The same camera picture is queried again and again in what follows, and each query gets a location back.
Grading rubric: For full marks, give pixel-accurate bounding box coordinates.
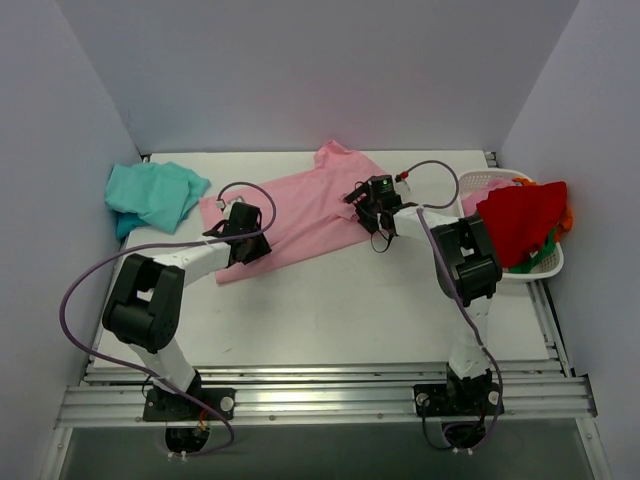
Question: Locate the orange t shirt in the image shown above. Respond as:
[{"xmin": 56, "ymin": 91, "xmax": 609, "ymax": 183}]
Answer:
[{"xmin": 513, "ymin": 177, "xmax": 574, "ymax": 243}]

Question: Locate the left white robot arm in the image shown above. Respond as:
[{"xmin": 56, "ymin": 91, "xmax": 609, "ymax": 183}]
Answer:
[{"xmin": 102, "ymin": 200, "xmax": 271, "ymax": 419}]

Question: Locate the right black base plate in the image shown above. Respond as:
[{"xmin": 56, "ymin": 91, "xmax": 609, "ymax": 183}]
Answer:
[{"xmin": 413, "ymin": 383, "xmax": 505, "ymax": 418}]

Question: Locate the teal t shirt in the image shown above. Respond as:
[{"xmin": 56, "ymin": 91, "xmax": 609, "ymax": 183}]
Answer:
[{"xmin": 104, "ymin": 162, "xmax": 211, "ymax": 240}]

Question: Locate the pink t shirt in basket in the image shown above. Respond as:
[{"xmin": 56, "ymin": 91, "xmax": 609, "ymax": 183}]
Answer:
[{"xmin": 461, "ymin": 187, "xmax": 492, "ymax": 216}]

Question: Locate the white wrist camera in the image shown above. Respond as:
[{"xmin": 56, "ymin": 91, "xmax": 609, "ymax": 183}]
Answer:
[
  {"xmin": 214, "ymin": 196, "xmax": 245, "ymax": 218},
  {"xmin": 394, "ymin": 171, "xmax": 411, "ymax": 198}
]

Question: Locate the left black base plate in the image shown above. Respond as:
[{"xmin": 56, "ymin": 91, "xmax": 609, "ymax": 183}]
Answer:
[{"xmin": 142, "ymin": 387, "xmax": 236, "ymax": 422}]

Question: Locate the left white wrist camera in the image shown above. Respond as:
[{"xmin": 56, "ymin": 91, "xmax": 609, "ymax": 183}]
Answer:
[{"xmin": 214, "ymin": 196, "xmax": 245, "ymax": 218}]

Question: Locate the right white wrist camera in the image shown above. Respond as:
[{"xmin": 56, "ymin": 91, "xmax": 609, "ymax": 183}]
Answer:
[{"xmin": 394, "ymin": 171, "xmax": 411, "ymax": 198}]

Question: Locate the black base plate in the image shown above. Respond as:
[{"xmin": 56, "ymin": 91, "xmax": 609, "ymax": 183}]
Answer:
[
  {"xmin": 413, "ymin": 383, "xmax": 505, "ymax": 418},
  {"xmin": 142, "ymin": 387, "xmax": 236, "ymax": 422}
]

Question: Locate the white plastic basket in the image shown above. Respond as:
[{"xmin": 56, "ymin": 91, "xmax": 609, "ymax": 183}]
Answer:
[{"xmin": 453, "ymin": 168, "xmax": 564, "ymax": 283}]

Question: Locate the red t shirt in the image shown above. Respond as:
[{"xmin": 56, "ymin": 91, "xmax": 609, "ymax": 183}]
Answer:
[{"xmin": 476, "ymin": 181, "xmax": 569, "ymax": 269}]

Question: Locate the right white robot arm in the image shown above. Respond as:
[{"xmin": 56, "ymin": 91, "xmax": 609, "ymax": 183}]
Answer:
[{"xmin": 344, "ymin": 175, "xmax": 502, "ymax": 413}]

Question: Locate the green t shirt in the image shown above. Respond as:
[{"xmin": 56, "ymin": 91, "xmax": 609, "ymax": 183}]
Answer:
[{"xmin": 508, "ymin": 227, "xmax": 556, "ymax": 274}]

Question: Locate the pink t shirt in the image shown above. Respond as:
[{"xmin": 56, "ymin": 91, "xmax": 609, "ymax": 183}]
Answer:
[
  {"xmin": 215, "ymin": 141, "xmax": 385, "ymax": 285},
  {"xmin": 461, "ymin": 187, "xmax": 492, "ymax": 216}
]

